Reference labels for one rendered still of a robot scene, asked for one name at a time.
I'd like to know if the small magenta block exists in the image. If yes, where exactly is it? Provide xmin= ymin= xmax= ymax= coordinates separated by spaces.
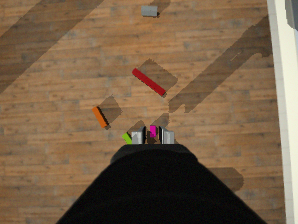
xmin=150 ymin=125 xmax=156 ymax=137

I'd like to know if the orange rod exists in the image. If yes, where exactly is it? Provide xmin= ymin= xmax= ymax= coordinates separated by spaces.
xmin=92 ymin=106 xmax=109 ymax=128

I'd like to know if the lime green rod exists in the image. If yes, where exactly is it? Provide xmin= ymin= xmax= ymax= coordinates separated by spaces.
xmin=122 ymin=132 xmax=132 ymax=144

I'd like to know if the red rod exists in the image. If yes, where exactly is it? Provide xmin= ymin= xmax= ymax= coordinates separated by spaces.
xmin=132 ymin=69 xmax=166 ymax=96

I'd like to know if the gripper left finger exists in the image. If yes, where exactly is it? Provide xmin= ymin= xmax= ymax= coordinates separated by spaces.
xmin=132 ymin=126 xmax=146 ymax=144

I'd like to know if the grey rod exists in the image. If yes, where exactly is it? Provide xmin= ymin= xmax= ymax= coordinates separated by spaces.
xmin=141 ymin=6 xmax=157 ymax=16

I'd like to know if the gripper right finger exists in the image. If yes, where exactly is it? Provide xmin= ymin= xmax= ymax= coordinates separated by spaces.
xmin=159 ymin=126 xmax=174 ymax=144

